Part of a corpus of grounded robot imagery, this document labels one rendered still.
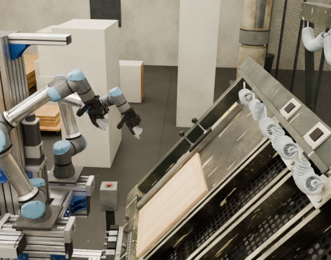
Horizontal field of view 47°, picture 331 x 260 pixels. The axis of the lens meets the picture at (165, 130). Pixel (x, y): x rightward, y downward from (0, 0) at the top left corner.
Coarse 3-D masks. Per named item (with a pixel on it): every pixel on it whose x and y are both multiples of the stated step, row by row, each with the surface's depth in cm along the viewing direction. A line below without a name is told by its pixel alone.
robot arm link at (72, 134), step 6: (60, 108) 259; (66, 108) 258; (72, 108) 263; (66, 114) 259; (72, 114) 262; (66, 120) 261; (72, 120) 262; (66, 126) 262; (72, 126) 262; (66, 132) 265; (72, 132) 263; (78, 132) 267; (66, 138) 264; (72, 138) 263; (78, 138) 265; (84, 138) 271; (78, 144) 264; (84, 144) 269; (78, 150) 265
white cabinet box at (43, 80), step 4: (40, 76) 626; (44, 76) 626; (48, 76) 627; (52, 76) 627; (40, 80) 628; (44, 80) 628; (48, 80) 627; (40, 84) 631; (40, 88) 633; (44, 104) 644; (48, 104) 644; (52, 104) 643; (56, 104) 643
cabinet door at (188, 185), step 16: (192, 160) 232; (176, 176) 236; (192, 176) 218; (160, 192) 240; (176, 192) 221; (192, 192) 205; (144, 208) 245; (160, 208) 225; (176, 208) 208; (144, 224) 229; (160, 224) 211; (144, 240) 215
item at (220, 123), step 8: (232, 112) 227; (224, 120) 229; (216, 128) 231; (208, 136) 233; (200, 144) 235; (192, 152) 237; (184, 160) 239; (176, 168) 241; (168, 176) 243; (160, 184) 245; (152, 192) 247; (144, 200) 249
